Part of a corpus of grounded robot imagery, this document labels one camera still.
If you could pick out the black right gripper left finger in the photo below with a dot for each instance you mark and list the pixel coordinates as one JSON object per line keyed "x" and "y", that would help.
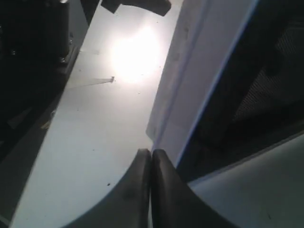
{"x": 127, "y": 204}

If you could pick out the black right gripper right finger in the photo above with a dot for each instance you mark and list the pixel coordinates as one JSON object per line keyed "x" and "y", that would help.
{"x": 174, "y": 204}

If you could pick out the white panel with blue edge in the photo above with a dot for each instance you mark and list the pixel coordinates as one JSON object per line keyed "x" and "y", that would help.
{"x": 205, "y": 36}

